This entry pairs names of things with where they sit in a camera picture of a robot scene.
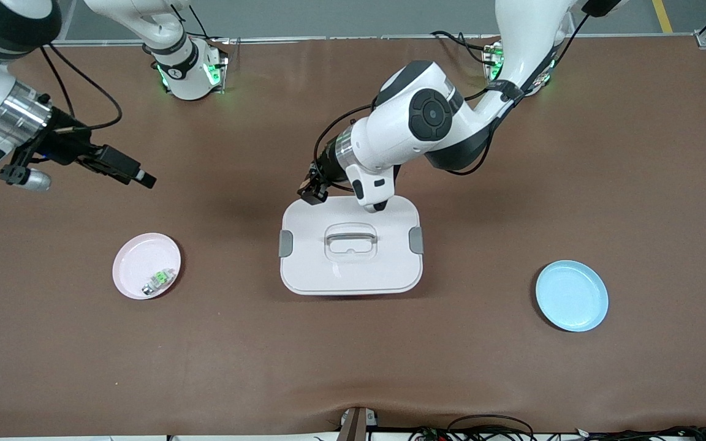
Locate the white lidded storage box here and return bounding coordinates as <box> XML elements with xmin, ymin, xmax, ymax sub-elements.
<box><xmin>278</xmin><ymin>195</ymin><xmax>425</xmax><ymax>296</ymax></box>

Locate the pink round plate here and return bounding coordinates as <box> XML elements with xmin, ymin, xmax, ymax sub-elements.
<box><xmin>112</xmin><ymin>232</ymin><xmax>182</xmax><ymax>300</ymax></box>

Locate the light blue round plate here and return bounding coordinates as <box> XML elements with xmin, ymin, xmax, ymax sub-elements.
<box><xmin>535</xmin><ymin>260</ymin><xmax>609</xmax><ymax>333</ymax></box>

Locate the grey box lid handle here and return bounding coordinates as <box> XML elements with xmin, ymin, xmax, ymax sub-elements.
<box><xmin>325</xmin><ymin>224</ymin><xmax>379</xmax><ymax>261</ymax></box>

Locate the green push-button switch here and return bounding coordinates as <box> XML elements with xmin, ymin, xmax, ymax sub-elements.
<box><xmin>142</xmin><ymin>268</ymin><xmax>176</xmax><ymax>296</ymax></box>

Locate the black base cable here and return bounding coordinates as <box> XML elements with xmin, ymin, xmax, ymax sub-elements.
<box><xmin>431</xmin><ymin>31</ymin><xmax>501</xmax><ymax>65</ymax></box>

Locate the metal table edge bracket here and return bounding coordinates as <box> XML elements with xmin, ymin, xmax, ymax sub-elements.
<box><xmin>336</xmin><ymin>407</ymin><xmax>378</xmax><ymax>441</ymax></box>

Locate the tangle of black cables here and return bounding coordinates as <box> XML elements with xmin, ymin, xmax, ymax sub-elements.
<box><xmin>408</xmin><ymin>415</ymin><xmax>706</xmax><ymax>441</ymax></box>

